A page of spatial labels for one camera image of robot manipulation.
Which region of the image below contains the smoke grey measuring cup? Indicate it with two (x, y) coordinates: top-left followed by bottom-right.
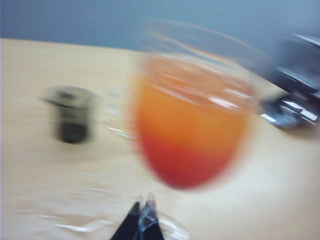
(39, 84), (102, 145)

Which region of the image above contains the wine glass with orange drink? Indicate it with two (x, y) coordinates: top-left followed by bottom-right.
(14, 18), (267, 240)

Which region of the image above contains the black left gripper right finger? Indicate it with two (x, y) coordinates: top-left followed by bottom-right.
(139, 191), (165, 240)

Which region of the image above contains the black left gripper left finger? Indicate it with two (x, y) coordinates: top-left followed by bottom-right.
(109, 200), (142, 240)

